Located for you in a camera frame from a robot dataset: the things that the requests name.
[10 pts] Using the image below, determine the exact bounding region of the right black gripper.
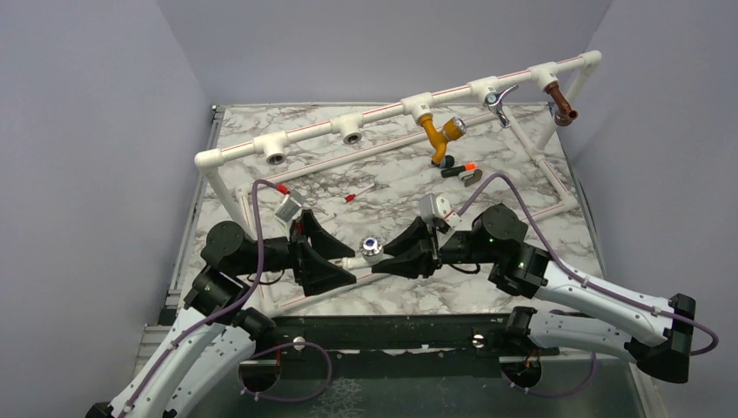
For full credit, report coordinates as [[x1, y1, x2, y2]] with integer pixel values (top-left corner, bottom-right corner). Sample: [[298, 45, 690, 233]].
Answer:
[[371, 215, 499, 278]]

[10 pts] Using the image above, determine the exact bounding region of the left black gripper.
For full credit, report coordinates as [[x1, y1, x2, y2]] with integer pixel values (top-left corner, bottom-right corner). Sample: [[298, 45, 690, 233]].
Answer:
[[237, 209, 359, 293]]

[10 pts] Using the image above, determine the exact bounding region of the white faucet chrome knob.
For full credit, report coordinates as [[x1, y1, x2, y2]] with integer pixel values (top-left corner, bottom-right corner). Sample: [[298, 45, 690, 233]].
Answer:
[[338, 235, 393, 271]]

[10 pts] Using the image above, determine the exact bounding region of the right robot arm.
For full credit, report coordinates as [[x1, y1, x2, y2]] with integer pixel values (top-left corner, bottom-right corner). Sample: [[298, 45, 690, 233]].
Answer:
[[372, 204, 696, 383]]

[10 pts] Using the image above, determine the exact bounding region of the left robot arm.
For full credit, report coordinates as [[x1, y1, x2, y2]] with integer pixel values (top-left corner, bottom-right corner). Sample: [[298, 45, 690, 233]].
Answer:
[[87, 210, 356, 417]]

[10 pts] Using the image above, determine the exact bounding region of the black orange marker pen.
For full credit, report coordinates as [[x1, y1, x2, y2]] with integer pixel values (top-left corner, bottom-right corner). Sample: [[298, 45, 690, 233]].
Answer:
[[440, 163, 477, 178]]

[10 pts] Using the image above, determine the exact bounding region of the yellow plastic faucet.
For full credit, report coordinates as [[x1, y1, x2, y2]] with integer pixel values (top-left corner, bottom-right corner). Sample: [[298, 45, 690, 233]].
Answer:
[[418, 113, 466, 167]]

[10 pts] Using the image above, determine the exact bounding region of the brown plastic faucet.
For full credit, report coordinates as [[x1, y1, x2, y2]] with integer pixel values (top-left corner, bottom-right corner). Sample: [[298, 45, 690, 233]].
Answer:
[[544, 81, 579, 127]]

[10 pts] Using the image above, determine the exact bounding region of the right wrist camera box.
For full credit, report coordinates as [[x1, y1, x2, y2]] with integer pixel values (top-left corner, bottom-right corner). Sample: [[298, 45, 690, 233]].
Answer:
[[419, 193, 463, 233]]

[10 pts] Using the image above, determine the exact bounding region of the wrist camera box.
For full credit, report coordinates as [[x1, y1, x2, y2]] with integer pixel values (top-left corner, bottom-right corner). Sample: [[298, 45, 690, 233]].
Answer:
[[274, 192, 306, 224], [419, 193, 463, 233]]

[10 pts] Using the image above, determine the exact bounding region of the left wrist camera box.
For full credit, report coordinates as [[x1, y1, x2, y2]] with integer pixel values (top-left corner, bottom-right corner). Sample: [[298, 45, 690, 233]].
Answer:
[[274, 192, 306, 224]]

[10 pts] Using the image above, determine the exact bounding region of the black mounting rail base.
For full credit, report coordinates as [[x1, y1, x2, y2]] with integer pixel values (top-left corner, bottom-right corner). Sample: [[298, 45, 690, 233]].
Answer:
[[155, 311, 560, 382]]

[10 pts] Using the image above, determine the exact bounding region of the white PVC pipe frame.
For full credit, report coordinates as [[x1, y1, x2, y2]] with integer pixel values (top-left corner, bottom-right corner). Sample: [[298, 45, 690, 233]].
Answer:
[[194, 50, 603, 317]]

